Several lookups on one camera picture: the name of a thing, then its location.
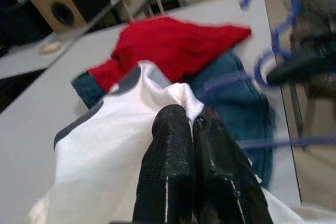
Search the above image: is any red knit garment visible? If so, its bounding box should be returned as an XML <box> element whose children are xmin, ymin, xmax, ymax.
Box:
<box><xmin>86</xmin><ymin>16</ymin><xmax>253</xmax><ymax>95</ymax></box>

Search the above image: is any blue plastic hanger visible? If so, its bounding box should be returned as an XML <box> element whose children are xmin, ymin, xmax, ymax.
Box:
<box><xmin>196</xmin><ymin>0</ymin><xmax>336</xmax><ymax>151</ymax></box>

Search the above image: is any white shirt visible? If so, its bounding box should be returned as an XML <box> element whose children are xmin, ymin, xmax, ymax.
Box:
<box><xmin>28</xmin><ymin>60</ymin><xmax>318</xmax><ymax>224</ymax></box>

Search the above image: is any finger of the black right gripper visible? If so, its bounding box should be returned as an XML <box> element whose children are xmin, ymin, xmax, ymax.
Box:
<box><xmin>267</xmin><ymin>56</ymin><xmax>323</xmax><ymax>84</ymax></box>

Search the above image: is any blue denim garment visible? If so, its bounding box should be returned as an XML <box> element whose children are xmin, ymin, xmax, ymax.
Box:
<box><xmin>70</xmin><ymin>50</ymin><xmax>277</xmax><ymax>188</ymax></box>

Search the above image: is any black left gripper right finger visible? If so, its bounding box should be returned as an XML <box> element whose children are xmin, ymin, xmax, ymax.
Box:
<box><xmin>193</xmin><ymin>107</ymin><xmax>274</xmax><ymax>224</ymax></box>

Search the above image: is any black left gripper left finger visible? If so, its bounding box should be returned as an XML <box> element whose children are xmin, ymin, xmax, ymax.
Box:
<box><xmin>132</xmin><ymin>104</ymin><xmax>197</xmax><ymax>224</ymax></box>

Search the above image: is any beige round disc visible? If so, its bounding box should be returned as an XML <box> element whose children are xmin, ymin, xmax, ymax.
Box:
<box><xmin>38</xmin><ymin>42</ymin><xmax>63</xmax><ymax>55</ymax></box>

